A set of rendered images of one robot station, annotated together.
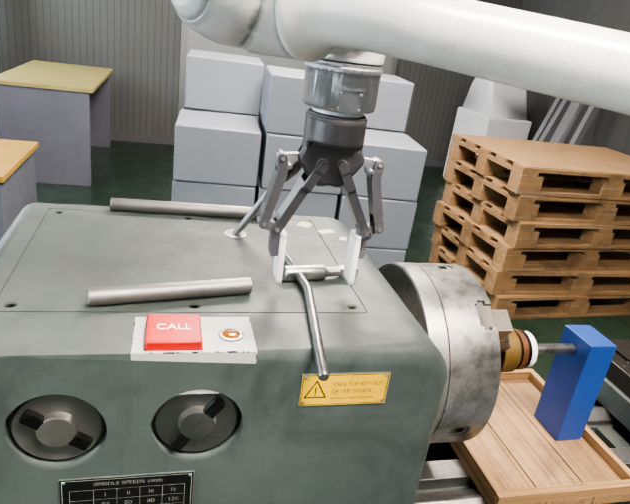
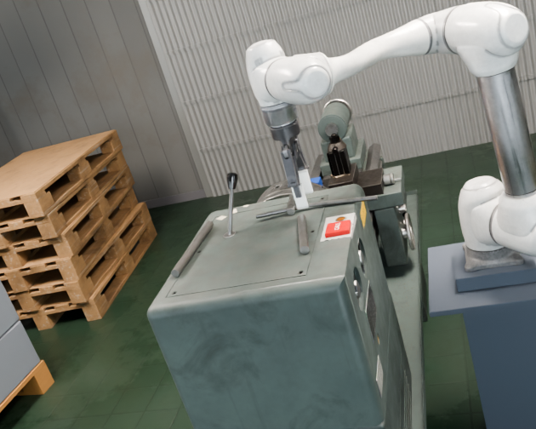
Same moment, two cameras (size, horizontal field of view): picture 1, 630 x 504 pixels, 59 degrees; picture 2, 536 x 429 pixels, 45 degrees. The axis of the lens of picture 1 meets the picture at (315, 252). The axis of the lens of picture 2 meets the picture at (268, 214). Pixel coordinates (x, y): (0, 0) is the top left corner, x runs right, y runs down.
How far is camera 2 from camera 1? 1.48 m
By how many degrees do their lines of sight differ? 52
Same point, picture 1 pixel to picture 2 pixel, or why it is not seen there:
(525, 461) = not seen: hidden behind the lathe
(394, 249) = (11, 327)
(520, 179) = (39, 203)
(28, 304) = (301, 268)
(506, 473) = not seen: hidden behind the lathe
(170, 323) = (334, 227)
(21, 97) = not seen: outside the picture
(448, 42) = (364, 63)
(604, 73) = (380, 53)
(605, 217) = (94, 191)
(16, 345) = (339, 260)
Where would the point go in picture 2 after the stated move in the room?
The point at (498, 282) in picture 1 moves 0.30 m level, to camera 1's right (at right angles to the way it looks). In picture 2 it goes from (82, 288) to (111, 265)
